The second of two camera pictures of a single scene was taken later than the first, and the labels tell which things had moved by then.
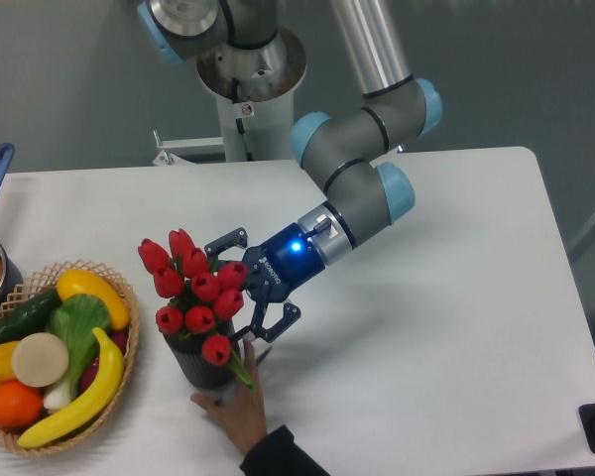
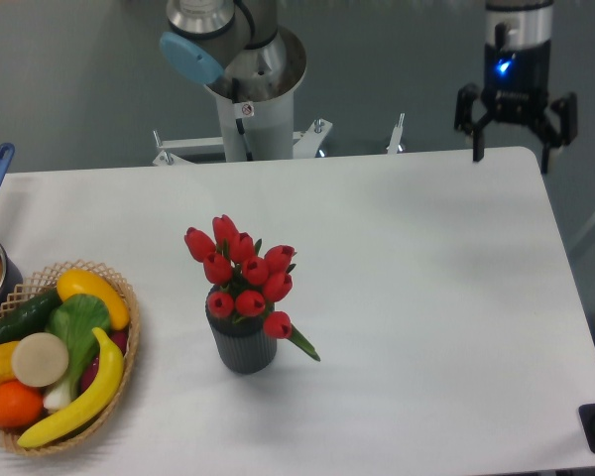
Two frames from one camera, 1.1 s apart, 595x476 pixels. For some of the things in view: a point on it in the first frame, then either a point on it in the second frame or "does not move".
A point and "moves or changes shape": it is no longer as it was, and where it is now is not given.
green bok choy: [77, 319] does not move
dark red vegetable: [117, 337] does not move
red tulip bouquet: [204, 299] moves or changes shape
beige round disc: [40, 359] does not move
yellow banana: [104, 390] does not move
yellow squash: [82, 282] does not move
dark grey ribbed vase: [187, 351] to [243, 345]
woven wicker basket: [36, 287] does not move
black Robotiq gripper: [275, 270] to [517, 77]
